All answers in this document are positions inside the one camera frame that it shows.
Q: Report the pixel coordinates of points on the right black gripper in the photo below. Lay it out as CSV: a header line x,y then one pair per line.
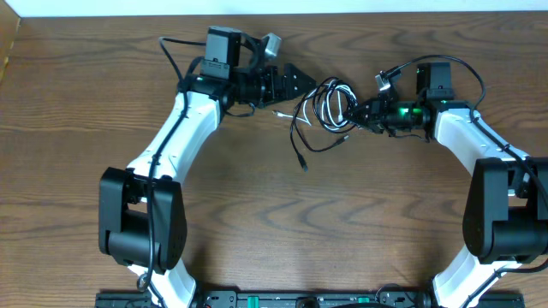
x,y
376,119

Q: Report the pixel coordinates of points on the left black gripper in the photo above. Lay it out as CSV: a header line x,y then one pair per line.
x,y
287,87

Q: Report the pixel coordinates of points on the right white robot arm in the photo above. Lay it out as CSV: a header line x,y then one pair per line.
x,y
504,225

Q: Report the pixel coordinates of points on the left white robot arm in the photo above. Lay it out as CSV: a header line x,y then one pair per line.
x,y
141,216

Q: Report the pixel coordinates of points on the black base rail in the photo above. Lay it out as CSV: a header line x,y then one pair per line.
x,y
231,299

